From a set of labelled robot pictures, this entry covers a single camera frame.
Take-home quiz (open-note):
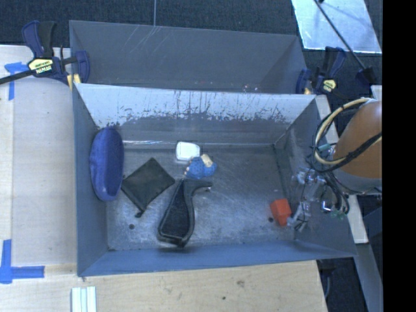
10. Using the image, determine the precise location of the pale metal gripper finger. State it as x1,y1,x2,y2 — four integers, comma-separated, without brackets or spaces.
291,168,317,189
285,201,311,233

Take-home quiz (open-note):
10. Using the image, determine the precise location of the orange block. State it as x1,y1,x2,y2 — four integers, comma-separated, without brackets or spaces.
269,198,293,227

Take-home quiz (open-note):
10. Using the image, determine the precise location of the grey metal bin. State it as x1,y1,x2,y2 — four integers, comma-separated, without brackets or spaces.
68,19,359,278

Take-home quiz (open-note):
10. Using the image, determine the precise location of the blue and beige toy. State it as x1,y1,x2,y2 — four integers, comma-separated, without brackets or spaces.
183,153,218,180

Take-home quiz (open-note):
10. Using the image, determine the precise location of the small white rounded box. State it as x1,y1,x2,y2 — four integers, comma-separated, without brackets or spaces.
175,141,202,162

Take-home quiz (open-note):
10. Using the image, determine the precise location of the dark green square cloth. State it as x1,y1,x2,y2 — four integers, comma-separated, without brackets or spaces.
120,157,176,219

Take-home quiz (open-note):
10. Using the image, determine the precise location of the blue oval cushion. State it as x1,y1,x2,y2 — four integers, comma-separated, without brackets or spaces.
89,126,125,202

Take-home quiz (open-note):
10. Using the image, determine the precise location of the pale wood board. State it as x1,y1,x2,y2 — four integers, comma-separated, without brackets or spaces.
10,75,79,267

